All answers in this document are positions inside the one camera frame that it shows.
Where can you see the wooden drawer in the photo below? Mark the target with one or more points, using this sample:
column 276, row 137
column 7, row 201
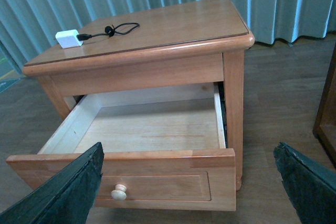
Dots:
column 164, row 148

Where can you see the white charger adapter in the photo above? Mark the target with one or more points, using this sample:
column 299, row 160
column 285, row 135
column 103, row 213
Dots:
column 68, row 39

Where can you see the wooden nightstand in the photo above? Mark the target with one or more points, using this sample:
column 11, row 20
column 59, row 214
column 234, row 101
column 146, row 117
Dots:
column 196, row 42

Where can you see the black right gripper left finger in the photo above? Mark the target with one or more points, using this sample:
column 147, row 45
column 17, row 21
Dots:
column 67, row 197

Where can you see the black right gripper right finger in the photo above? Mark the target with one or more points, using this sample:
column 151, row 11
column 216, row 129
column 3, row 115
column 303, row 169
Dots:
column 309, row 185

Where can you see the dark wooden furniture piece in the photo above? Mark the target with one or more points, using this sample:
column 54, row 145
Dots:
column 324, row 126

